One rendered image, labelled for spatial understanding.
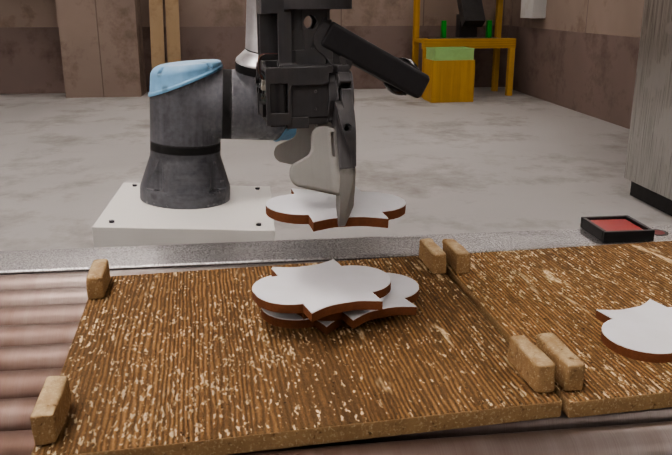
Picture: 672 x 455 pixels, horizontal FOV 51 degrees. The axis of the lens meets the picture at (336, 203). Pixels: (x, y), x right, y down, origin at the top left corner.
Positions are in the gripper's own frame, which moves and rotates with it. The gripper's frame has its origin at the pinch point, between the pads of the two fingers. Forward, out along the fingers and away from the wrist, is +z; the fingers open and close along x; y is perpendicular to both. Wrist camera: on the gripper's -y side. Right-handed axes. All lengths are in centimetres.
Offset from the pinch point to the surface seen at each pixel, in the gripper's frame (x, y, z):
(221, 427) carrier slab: 18.4, 13.2, 11.7
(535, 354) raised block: 17.9, -13.0, 9.1
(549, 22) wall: -778, -459, 8
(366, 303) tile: 6.8, -1.4, 8.1
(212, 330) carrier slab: 1.6, 12.9, 11.8
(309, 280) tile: 0.8, 2.9, 7.7
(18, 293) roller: -16.8, 34.3, 13.4
